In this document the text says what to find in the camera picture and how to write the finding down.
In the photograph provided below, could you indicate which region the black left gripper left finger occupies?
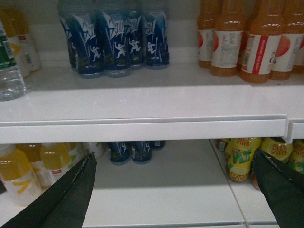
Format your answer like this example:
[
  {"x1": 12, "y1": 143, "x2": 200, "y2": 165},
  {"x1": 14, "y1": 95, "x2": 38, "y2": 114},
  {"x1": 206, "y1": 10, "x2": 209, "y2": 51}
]
[{"x1": 2, "y1": 153, "x2": 97, "y2": 228}]

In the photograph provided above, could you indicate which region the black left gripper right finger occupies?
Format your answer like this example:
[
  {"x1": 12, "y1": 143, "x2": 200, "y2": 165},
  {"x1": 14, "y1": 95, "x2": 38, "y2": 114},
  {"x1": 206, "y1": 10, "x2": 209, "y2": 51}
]
[{"x1": 253, "y1": 149, "x2": 304, "y2": 228}]

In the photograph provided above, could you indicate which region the clear water bottle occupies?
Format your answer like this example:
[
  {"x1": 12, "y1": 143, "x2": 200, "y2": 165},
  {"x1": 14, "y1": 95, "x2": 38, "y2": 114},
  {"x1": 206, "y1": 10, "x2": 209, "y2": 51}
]
[{"x1": 0, "y1": 22, "x2": 26, "y2": 102}]

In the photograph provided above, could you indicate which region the lower yellow vitamin bottle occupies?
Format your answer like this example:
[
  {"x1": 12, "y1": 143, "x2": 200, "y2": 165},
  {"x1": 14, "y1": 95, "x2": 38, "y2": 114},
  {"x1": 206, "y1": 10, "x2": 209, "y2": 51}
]
[{"x1": 0, "y1": 144, "x2": 42, "y2": 206}]

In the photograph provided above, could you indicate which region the lower lemon tea bottle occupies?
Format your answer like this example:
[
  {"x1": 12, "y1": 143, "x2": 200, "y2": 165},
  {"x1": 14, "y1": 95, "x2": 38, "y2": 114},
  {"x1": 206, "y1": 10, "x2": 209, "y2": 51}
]
[{"x1": 226, "y1": 137, "x2": 262, "y2": 183}]

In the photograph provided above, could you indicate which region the lower blue bottle left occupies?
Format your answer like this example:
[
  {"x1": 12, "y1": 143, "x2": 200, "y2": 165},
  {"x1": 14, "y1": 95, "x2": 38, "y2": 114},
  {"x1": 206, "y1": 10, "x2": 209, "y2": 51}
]
[{"x1": 107, "y1": 142, "x2": 130, "y2": 165}]

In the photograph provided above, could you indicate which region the lower blue bottle right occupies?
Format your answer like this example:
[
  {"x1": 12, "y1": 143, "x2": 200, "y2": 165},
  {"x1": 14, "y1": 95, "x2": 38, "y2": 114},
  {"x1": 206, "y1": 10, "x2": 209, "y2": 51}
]
[{"x1": 131, "y1": 141, "x2": 152, "y2": 164}]

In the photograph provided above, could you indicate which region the orange juice bottle right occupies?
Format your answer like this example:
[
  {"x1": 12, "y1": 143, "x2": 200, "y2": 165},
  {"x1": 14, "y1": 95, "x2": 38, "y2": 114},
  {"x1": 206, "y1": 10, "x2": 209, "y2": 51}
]
[{"x1": 269, "y1": 0, "x2": 304, "y2": 80}]

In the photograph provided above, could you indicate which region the blue sports drink bottle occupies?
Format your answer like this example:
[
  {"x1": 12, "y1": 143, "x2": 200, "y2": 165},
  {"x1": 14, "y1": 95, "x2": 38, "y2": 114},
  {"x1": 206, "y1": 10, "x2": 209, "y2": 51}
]
[{"x1": 58, "y1": 12, "x2": 103, "y2": 79}]

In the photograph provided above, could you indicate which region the orange juice bottle front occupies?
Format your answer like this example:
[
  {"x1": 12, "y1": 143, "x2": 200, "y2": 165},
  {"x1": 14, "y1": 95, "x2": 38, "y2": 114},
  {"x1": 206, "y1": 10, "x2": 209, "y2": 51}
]
[{"x1": 240, "y1": 0, "x2": 285, "y2": 84}]

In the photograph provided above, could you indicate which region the orange juice bottle left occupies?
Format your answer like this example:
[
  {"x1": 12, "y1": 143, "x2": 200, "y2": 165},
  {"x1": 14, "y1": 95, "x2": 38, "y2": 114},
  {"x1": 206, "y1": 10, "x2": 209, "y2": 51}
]
[{"x1": 210, "y1": 0, "x2": 245, "y2": 77}]

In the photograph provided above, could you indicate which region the orange juice bottle far-left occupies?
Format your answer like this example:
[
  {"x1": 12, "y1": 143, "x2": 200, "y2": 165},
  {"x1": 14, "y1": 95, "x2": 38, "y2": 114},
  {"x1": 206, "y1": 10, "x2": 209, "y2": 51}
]
[{"x1": 196, "y1": 0, "x2": 218, "y2": 68}]

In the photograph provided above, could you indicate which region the yellow vitamin drink bottle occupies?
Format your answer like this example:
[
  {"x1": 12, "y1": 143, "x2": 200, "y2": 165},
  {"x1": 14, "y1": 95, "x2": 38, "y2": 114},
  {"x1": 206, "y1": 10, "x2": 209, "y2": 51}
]
[{"x1": 0, "y1": 4, "x2": 41, "y2": 78}]

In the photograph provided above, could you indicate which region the white shelf with rail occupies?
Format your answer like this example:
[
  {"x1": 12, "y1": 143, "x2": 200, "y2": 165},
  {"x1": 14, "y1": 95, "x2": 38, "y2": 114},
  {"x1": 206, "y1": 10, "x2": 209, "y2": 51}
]
[{"x1": 0, "y1": 58, "x2": 304, "y2": 143}]

